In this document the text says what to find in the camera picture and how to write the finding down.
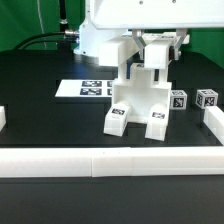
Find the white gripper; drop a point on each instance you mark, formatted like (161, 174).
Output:
(157, 14)

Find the white chair back frame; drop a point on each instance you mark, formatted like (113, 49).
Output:
(155, 50)

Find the white chair seat part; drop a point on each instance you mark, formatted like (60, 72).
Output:
(146, 97)

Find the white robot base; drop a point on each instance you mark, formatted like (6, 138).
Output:
(91, 38)

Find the white tag sheet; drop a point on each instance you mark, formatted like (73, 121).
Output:
(84, 88)

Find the white obstacle fence bar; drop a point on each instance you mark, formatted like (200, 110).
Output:
(105, 162)

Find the white side block left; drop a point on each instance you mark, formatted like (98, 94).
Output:
(2, 117)

